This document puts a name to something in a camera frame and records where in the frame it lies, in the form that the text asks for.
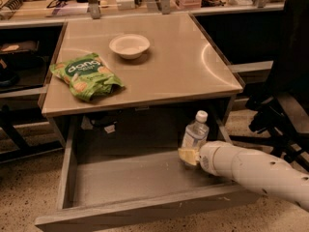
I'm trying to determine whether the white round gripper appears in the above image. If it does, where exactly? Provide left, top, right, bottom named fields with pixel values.
left=178, top=141, right=233, bottom=178

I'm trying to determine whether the clear plastic water bottle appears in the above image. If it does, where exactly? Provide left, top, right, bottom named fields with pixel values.
left=181, top=110, right=210, bottom=150

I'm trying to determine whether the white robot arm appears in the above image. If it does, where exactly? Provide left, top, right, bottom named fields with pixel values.
left=178, top=141, right=309, bottom=211

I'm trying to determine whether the grey cabinet with tan top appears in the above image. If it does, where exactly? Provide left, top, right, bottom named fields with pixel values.
left=42, top=13, right=242, bottom=145

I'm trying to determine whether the open grey wooden drawer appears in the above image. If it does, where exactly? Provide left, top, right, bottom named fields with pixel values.
left=34, top=111, right=271, bottom=232

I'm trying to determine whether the black office chair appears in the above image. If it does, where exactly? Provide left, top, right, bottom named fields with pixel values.
left=231, top=0, right=309, bottom=171

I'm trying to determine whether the white paper bowl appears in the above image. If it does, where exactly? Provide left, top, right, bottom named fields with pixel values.
left=109, top=34, right=150, bottom=60

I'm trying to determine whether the green snack chip bag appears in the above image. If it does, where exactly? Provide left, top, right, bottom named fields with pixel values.
left=49, top=53, right=124, bottom=102

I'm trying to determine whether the black coiled spring holder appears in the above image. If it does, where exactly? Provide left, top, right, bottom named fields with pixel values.
left=0, top=0, right=23, bottom=20

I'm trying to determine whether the black cable under cabinet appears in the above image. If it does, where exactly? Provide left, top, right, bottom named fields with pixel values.
left=86, top=109, right=124, bottom=129

